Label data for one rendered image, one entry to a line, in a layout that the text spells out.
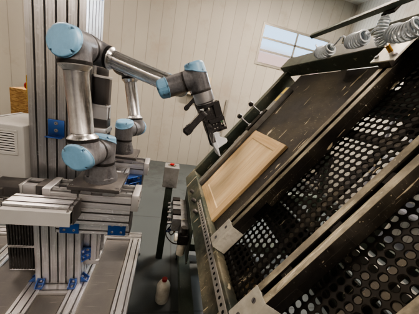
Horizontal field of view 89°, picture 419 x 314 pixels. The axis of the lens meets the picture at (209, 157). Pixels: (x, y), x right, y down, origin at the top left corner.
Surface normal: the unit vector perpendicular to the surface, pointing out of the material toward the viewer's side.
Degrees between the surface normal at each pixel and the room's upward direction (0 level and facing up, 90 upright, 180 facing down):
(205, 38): 90
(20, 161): 90
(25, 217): 90
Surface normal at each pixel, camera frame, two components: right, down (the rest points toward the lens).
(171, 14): 0.17, 0.30
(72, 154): -0.07, 0.39
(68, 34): -0.10, 0.13
